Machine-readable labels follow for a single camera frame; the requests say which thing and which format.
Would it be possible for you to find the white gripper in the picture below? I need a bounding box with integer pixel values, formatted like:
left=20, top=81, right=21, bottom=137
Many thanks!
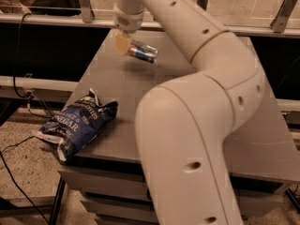
left=112, top=5, right=143, bottom=56

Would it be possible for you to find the silver blue redbull can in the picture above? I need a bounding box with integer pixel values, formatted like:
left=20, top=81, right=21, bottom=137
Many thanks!
left=127, top=39, right=158, bottom=64

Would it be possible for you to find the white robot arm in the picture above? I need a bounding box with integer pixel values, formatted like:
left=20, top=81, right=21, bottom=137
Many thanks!
left=113, top=0, right=265, bottom=225

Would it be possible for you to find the person in background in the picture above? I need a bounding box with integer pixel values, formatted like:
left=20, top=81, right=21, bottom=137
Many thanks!
left=0, top=0, right=81, bottom=16

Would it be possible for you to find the blue vinegar chips bag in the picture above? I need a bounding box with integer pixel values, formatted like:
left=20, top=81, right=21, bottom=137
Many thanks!
left=34, top=89, right=118, bottom=162

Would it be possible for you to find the grey drawer cabinet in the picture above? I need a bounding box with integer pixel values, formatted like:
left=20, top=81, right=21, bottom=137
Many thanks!
left=60, top=31, right=299, bottom=225

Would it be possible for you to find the black power cable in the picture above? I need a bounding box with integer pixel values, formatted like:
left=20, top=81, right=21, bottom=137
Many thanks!
left=0, top=12, right=55, bottom=225

